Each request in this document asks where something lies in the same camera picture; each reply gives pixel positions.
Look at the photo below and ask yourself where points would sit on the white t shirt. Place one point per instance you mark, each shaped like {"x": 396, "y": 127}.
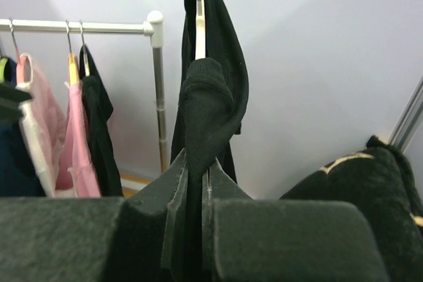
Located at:
{"x": 43, "y": 127}

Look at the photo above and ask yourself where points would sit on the black floral blanket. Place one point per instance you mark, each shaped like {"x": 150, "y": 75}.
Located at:
{"x": 379, "y": 181}

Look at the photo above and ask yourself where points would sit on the metal clothes rack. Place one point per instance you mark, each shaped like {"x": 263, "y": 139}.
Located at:
{"x": 152, "y": 28}

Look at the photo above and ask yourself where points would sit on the pink white hanger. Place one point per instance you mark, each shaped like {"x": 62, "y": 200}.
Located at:
{"x": 22, "y": 62}

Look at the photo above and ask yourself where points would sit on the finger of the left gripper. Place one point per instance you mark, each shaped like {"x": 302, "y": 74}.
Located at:
{"x": 11, "y": 99}

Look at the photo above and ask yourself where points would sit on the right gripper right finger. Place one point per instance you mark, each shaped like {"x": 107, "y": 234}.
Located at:
{"x": 244, "y": 239}

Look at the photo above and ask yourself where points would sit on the pink t shirt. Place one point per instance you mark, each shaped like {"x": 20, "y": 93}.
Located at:
{"x": 77, "y": 176}

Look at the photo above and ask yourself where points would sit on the yellow hanger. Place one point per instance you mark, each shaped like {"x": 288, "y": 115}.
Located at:
{"x": 72, "y": 64}

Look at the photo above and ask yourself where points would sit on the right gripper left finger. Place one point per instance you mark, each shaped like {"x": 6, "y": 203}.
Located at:
{"x": 101, "y": 239}

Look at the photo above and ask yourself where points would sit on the black t shirt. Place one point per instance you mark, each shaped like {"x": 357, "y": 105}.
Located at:
{"x": 99, "y": 109}
{"x": 212, "y": 102}

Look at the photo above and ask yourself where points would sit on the navy blue t shirt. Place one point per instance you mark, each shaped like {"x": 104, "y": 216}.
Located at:
{"x": 18, "y": 176}

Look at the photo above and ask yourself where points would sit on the inner wooden hanger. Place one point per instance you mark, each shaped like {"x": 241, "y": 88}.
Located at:
{"x": 84, "y": 50}

